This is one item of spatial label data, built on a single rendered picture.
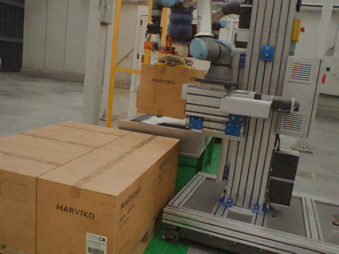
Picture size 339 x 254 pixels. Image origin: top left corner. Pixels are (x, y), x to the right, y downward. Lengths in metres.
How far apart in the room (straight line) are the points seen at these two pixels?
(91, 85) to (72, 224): 2.24
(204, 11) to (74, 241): 1.35
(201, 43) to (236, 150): 0.74
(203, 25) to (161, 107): 0.95
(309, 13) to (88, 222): 10.59
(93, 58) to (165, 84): 1.22
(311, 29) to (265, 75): 9.36
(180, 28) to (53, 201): 1.79
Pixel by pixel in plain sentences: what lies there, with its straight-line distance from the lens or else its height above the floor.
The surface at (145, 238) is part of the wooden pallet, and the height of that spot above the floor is 0.05.
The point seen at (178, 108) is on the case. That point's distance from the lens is 2.50.
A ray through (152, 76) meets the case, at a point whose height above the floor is 0.99.
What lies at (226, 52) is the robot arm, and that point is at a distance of 1.87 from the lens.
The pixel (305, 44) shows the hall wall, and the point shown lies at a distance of 11.27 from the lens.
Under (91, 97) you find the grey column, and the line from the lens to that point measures 3.54.
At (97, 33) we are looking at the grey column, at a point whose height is 1.35.
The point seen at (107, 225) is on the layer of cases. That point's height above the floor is 0.40.
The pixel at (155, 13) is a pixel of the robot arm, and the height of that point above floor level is 1.44.
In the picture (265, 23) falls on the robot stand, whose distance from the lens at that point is 2.04.
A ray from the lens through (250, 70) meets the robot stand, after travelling 2.02.
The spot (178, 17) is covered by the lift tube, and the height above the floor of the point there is 1.49.
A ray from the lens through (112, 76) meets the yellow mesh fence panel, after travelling 3.98.
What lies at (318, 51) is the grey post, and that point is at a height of 1.57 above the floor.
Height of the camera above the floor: 1.09
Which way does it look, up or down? 11 degrees down
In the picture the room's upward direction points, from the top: 6 degrees clockwise
